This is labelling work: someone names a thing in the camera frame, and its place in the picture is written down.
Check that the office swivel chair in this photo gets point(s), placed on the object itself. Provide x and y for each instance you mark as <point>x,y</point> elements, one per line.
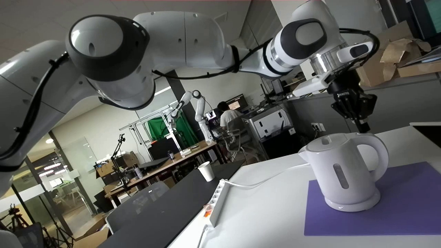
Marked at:
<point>239,140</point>

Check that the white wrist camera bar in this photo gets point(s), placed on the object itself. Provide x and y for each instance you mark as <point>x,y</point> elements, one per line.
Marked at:
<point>312,87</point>

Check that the wooden work table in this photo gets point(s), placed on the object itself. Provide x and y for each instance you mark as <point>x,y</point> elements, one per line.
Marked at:
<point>166,166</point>

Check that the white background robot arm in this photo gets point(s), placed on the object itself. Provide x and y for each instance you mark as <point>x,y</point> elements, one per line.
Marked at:
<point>199,108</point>

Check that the white box machine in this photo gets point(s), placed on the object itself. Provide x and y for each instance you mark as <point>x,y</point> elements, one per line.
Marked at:
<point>270,123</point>

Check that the white power strip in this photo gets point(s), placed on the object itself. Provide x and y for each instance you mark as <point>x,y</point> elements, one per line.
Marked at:
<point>217,203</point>

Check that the dark monitor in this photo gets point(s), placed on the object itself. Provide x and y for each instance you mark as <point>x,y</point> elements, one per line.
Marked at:
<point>427,18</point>

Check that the crumpled cardboard piece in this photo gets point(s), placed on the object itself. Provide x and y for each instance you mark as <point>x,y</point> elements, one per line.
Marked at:
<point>401,50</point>

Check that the green screen cloth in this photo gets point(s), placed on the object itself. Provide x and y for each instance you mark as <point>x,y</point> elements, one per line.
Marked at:
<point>159,129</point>

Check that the grey partition cabinet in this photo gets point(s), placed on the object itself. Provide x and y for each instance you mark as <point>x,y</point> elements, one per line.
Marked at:
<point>404,105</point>

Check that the large cardboard box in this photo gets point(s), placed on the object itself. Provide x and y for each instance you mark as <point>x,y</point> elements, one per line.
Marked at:
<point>374,69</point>

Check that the purple mat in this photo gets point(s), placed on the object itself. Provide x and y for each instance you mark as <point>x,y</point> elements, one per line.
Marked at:
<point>414,207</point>

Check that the flat cardboard piece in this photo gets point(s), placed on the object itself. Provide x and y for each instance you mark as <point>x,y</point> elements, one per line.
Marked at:
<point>421,69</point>

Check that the white kettle base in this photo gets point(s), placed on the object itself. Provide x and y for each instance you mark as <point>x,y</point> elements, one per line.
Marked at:
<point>353,207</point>

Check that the seated person white shirt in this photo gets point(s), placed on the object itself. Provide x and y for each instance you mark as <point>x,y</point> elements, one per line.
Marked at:
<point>228,118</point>

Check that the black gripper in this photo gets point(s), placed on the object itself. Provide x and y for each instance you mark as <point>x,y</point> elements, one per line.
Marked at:
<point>352,97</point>

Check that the black tripod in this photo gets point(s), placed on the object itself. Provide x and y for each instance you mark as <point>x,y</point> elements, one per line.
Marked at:
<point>18,221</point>

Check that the white wall outlet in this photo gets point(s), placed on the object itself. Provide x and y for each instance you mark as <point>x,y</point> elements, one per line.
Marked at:
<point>319,127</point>

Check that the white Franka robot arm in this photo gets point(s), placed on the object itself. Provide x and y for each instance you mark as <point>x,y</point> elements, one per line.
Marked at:
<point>183,42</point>

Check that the white paper cup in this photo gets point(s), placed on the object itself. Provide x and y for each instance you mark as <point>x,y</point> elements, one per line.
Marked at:
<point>207,171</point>

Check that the cardboard box on floor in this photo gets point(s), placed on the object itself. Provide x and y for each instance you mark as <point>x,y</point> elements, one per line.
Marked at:
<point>94,236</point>

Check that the white electric kettle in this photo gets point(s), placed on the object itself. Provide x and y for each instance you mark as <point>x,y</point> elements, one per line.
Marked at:
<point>342,170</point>

